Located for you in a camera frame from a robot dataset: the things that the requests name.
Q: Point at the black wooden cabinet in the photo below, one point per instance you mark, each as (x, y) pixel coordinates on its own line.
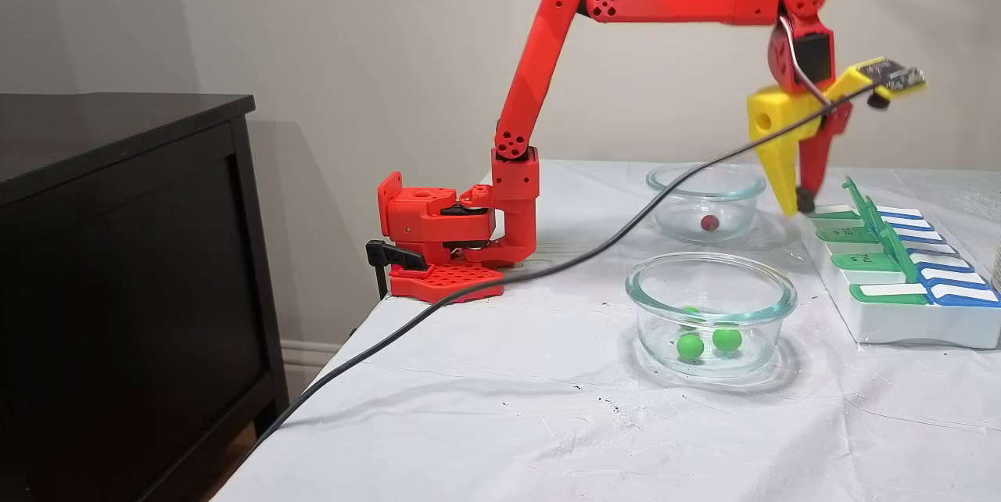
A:
(117, 291)

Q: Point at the white baseboard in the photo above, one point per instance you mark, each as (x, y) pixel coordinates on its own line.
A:
(309, 365)

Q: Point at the white tablecloth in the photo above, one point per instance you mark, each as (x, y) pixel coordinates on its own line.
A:
(508, 408)

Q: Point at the clear glass bowl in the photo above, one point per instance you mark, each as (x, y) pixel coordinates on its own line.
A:
(672, 220)
(665, 346)

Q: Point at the black table clamp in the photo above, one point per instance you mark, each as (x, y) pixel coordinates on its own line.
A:
(395, 256)

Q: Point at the black camera circuit board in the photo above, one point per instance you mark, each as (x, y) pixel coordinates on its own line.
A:
(891, 73)

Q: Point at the weekly pill organizer box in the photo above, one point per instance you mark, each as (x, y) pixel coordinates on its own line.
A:
(899, 326)

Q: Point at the red ball pill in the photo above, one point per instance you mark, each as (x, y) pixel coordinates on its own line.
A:
(709, 222)

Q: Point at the green ball pill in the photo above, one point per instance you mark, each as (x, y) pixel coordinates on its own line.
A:
(688, 313)
(690, 346)
(727, 338)

